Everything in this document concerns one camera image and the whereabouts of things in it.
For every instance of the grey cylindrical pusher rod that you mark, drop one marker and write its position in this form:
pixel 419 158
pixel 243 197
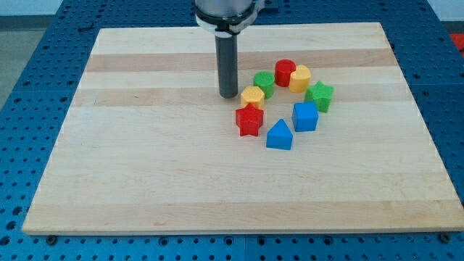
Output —
pixel 227 66

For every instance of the red star block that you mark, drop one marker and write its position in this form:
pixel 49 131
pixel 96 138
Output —
pixel 249 119

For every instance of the green star block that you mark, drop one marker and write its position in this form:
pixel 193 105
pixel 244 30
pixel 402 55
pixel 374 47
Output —
pixel 321 94

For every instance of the blue triangle block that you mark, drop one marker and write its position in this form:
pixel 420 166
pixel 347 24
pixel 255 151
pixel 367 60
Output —
pixel 279 136

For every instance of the green cylinder block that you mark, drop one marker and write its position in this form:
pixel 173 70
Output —
pixel 265 81

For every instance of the yellow hexagon block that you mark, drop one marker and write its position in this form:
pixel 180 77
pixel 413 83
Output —
pixel 253 95

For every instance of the red cylinder block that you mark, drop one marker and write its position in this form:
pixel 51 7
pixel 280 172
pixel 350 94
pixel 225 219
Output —
pixel 283 70

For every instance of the yellow heart block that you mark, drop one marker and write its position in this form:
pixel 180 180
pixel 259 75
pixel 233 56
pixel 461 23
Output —
pixel 300 79

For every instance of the blue cube block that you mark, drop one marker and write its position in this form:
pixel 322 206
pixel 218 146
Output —
pixel 305 116

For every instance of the light wooden board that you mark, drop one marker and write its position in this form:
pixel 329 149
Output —
pixel 148 147

